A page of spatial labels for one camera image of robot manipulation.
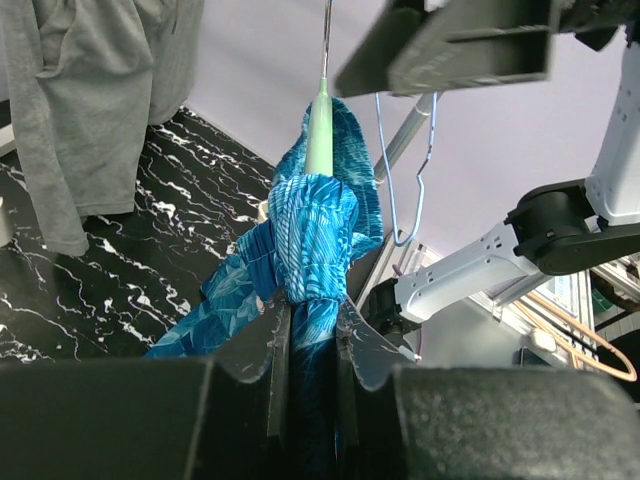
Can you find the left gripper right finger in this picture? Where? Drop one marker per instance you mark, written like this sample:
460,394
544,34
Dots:
398,420

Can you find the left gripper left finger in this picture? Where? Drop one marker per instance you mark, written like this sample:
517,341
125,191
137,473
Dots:
150,400

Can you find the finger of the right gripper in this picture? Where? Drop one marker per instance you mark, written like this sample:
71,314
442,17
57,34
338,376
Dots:
409,50

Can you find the light blue wire hanger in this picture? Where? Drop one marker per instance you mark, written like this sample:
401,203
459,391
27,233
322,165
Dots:
384,175

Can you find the mint green hanger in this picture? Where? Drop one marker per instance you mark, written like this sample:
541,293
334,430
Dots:
319,153

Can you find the blue patterned shorts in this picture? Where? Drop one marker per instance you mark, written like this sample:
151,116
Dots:
317,226

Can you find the grey shorts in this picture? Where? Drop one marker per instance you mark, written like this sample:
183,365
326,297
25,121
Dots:
86,81

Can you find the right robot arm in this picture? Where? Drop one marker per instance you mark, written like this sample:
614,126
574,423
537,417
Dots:
557,229

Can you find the white clothes rack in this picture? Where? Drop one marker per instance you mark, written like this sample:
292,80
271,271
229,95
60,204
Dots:
417,116

